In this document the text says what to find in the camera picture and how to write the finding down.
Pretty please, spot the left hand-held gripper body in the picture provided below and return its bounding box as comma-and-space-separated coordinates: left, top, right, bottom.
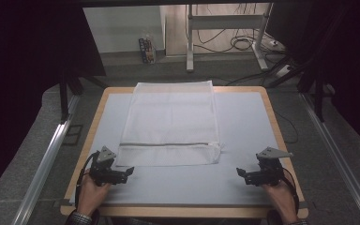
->
88, 145, 129, 188

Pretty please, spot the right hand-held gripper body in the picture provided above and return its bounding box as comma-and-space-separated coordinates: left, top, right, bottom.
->
245, 146, 294, 188

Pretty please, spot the white mesh laundry bag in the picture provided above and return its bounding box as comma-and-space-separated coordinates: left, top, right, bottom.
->
115, 80, 226, 168

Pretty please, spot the person's left hand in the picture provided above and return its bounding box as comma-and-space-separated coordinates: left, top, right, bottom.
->
76, 170, 113, 218

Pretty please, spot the person's right hand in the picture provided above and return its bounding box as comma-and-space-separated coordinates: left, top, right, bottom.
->
261, 179, 298, 225

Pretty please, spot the wooden table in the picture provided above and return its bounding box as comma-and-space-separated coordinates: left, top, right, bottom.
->
59, 85, 309, 219

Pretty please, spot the black metal stand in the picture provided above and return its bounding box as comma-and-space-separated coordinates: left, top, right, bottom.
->
295, 73, 337, 124
57, 69, 108, 125

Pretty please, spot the white power strip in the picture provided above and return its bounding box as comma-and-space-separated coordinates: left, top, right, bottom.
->
275, 64, 295, 79

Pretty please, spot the dark printed packet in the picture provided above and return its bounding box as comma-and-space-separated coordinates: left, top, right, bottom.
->
138, 37, 158, 65

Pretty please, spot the dark curtain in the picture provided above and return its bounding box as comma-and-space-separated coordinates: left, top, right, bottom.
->
0, 0, 107, 203
265, 0, 360, 158

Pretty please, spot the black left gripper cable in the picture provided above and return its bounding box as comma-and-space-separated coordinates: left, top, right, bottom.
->
74, 151, 101, 208

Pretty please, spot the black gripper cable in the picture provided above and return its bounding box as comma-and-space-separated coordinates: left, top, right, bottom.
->
74, 151, 101, 208
280, 168, 302, 217

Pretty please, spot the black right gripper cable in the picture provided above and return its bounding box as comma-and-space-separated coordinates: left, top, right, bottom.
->
280, 168, 302, 217

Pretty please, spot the black floor cable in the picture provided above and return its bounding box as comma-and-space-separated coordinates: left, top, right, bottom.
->
274, 110, 300, 145

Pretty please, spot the black square floor frame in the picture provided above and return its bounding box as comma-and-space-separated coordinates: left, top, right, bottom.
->
62, 124, 84, 147

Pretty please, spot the aluminium floor rail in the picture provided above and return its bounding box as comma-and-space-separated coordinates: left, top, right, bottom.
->
299, 92, 360, 225
11, 94, 82, 225

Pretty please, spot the tangle of black cables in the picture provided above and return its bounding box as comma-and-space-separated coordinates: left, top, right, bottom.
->
196, 3, 265, 54

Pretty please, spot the white metal desk frame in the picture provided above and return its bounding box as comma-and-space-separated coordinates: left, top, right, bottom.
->
186, 3, 275, 73

